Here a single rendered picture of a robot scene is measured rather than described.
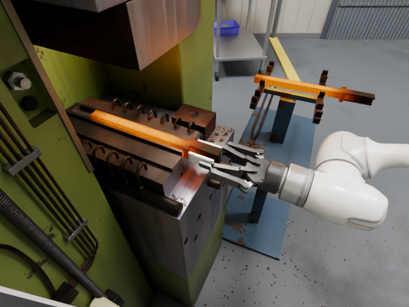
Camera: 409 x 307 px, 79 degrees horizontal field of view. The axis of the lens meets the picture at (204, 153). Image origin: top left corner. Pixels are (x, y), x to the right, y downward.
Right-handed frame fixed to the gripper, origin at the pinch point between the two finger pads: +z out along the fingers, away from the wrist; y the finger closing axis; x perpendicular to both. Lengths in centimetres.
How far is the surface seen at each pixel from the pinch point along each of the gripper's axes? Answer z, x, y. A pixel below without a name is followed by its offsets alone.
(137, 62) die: 5.2, 29.0, -12.4
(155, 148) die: 12.9, -0.5, -3.5
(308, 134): -25, -27, 55
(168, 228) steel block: 3.2, -15.4, -15.9
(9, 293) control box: 1.3, 18.5, -42.5
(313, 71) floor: -16, -99, 269
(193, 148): 2.8, 1.0, -0.6
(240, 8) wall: 102, -59, 325
